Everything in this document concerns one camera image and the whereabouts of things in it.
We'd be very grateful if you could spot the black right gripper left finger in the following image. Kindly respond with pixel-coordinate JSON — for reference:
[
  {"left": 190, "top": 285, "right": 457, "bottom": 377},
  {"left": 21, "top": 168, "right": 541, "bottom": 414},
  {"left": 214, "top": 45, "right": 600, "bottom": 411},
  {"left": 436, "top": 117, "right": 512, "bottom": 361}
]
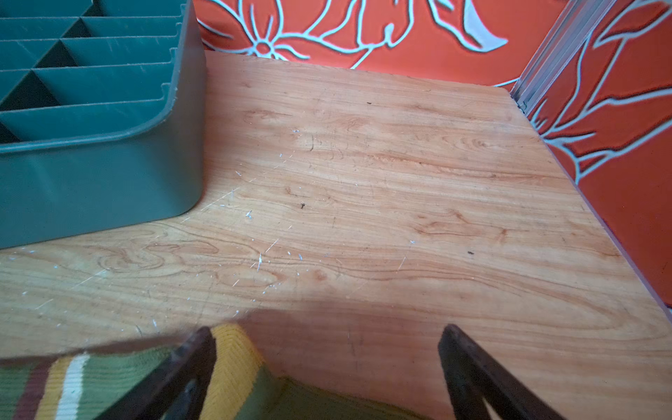
[{"left": 98, "top": 327, "right": 216, "bottom": 419}]

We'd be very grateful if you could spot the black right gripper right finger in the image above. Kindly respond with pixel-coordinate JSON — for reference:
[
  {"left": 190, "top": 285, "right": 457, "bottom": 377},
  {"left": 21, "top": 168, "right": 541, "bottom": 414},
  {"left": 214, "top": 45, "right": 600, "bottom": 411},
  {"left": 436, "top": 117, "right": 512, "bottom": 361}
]
[{"left": 437, "top": 324, "right": 562, "bottom": 419}]

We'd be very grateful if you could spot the green striped sock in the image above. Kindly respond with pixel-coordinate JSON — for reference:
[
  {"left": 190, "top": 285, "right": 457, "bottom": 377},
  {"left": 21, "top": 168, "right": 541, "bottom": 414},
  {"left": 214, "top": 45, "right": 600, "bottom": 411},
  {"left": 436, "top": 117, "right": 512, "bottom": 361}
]
[{"left": 1, "top": 324, "right": 418, "bottom": 419}]

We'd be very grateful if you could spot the green plastic divider tray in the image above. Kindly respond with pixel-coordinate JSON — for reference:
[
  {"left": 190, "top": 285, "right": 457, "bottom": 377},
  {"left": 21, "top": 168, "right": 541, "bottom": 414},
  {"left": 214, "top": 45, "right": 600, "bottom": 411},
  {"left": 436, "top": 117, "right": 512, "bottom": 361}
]
[{"left": 1, "top": 1, "right": 207, "bottom": 248}]

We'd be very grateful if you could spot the aluminium frame post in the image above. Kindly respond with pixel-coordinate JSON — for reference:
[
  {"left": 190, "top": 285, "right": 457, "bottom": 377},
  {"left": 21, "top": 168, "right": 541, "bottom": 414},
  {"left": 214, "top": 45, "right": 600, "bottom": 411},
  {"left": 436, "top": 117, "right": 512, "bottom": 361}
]
[{"left": 511, "top": 0, "right": 615, "bottom": 117}]

